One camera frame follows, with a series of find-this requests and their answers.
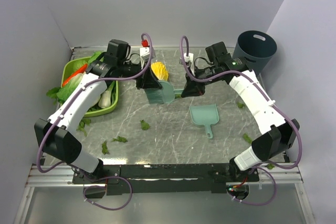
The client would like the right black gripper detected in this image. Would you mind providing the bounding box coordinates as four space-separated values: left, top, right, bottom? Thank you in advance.
181 65 223 98

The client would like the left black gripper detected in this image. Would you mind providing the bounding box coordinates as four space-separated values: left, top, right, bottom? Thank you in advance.
118 58 162 90

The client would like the teal hand brush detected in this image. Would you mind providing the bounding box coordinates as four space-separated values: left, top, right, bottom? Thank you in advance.
144 80 183 104

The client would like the teal dustpan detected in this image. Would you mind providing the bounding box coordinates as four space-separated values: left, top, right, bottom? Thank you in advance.
189 104 219 139

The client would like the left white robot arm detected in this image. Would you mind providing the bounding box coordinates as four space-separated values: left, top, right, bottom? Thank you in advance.
34 33 154 183

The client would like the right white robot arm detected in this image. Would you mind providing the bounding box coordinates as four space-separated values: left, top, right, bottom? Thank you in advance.
180 36 302 181

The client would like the yellow napa cabbage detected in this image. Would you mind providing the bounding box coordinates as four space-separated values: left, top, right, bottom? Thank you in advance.
151 62 169 81

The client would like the bok choy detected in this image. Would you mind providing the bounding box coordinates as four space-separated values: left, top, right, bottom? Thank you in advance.
98 81 116 109

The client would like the green scrap table centre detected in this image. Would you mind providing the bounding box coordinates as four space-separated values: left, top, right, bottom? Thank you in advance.
140 120 150 131

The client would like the green scrap right upper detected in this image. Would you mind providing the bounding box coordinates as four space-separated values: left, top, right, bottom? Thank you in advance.
237 102 245 109

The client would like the white green napa cabbage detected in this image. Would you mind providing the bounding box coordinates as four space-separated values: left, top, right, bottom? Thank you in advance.
88 51 104 64

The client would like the green scrap front centre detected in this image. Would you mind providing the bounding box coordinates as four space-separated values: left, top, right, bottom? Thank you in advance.
112 136 128 143

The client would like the orange carrot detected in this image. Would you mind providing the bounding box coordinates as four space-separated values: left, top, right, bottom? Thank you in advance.
62 63 88 87

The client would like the green scrap right lower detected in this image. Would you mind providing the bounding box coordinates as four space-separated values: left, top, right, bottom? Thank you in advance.
243 133 253 144

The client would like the green scrap below basket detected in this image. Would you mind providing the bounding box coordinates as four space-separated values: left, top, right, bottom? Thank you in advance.
77 118 91 137

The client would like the dark grey waste bin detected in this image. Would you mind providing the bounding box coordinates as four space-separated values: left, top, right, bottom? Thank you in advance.
233 30 277 76

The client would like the green plastic basket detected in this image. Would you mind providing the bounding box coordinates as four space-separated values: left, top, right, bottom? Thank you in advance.
61 51 119 118

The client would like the green scrap front left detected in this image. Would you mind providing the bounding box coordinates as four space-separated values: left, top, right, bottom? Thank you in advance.
101 141 110 155

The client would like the green lettuce leaf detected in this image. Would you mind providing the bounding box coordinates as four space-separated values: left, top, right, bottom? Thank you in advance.
46 73 83 104

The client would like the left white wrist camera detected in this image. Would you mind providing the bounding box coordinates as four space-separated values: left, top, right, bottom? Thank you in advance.
139 39 151 69

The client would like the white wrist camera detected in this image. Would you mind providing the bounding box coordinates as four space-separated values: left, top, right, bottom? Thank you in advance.
139 39 151 69
183 52 195 76

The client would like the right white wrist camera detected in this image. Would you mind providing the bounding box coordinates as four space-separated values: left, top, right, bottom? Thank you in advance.
183 52 195 76

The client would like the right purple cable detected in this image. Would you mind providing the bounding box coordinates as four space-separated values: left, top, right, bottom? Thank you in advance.
179 35 305 206

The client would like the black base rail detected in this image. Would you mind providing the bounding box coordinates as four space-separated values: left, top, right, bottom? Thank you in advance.
72 163 259 196

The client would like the aluminium frame rail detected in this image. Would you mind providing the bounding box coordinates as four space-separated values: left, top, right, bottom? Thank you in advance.
13 47 316 224

